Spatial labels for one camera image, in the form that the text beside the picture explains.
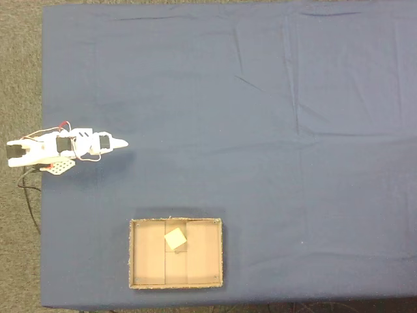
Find yellow foam block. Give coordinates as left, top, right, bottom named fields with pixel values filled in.
left=164, top=227, right=188, bottom=251

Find shallow cardboard box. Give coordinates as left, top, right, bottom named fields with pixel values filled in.
left=128, top=217, right=224, bottom=290

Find blue cloth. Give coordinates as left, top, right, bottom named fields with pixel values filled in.
left=40, top=0, right=417, bottom=309

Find black power cable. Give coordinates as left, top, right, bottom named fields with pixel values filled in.
left=17, top=165, right=42, bottom=236

